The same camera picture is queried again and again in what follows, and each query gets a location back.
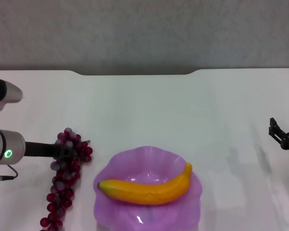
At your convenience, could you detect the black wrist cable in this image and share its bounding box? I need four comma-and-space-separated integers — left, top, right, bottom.
0, 164, 18, 181

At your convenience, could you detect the yellow banana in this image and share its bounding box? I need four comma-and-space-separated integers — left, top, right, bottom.
97, 162, 193, 206

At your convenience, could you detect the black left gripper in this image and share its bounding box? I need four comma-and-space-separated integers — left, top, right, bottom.
25, 141, 74, 160

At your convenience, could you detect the dark red grape bunch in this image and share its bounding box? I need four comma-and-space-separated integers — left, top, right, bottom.
39, 127, 93, 231

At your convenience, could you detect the purple translucent wavy plate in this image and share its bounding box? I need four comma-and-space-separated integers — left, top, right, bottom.
93, 145, 203, 231

